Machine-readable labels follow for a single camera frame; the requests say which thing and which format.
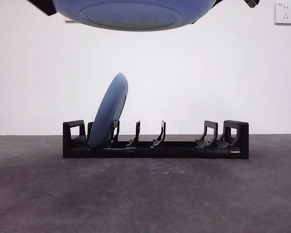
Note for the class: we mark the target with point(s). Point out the light green round plate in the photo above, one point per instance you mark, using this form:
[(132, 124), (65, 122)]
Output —
[(135, 14)]

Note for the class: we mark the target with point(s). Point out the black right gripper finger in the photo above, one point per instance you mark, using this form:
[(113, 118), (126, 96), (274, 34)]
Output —
[(252, 2)]

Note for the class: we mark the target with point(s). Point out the black plastic plate rack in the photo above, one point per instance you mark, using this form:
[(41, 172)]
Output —
[(184, 153)]

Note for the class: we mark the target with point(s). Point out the blue round plate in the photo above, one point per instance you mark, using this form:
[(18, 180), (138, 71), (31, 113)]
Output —
[(109, 109)]

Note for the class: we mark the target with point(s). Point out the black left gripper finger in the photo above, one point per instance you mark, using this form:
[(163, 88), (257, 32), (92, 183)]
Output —
[(44, 6)]

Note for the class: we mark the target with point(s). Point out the white wall socket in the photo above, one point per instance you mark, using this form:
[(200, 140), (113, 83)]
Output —
[(70, 21), (285, 13)]

